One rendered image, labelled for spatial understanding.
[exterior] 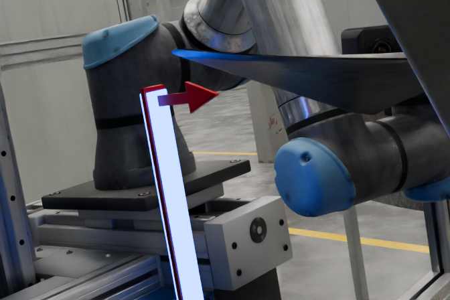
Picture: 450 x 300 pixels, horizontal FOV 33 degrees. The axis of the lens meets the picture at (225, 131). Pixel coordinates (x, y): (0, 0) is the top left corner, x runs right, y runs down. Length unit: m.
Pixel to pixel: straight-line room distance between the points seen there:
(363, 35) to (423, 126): 0.20
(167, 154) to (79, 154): 1.87
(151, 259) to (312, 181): 0.41
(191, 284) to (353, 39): 0.23
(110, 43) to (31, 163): 1.30
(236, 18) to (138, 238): 0.33
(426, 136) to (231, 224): 0.31
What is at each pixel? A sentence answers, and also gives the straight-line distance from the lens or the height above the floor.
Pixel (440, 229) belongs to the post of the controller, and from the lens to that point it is 1.08.
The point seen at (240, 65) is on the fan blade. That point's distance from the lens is 0.48.
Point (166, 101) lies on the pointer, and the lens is 0.59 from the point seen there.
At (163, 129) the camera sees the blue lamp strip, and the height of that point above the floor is 1.16.
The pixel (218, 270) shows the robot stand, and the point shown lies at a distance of 1.00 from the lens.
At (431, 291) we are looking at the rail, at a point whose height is 0.86.
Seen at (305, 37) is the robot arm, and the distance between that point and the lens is 0.73.
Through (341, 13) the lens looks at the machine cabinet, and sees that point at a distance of 10.78.
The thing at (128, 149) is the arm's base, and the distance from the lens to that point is 1.07.
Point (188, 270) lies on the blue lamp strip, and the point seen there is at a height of 1.04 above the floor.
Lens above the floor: 1.22
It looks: 7 degrees down
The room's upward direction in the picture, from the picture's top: 10 degrees counter-clockwise
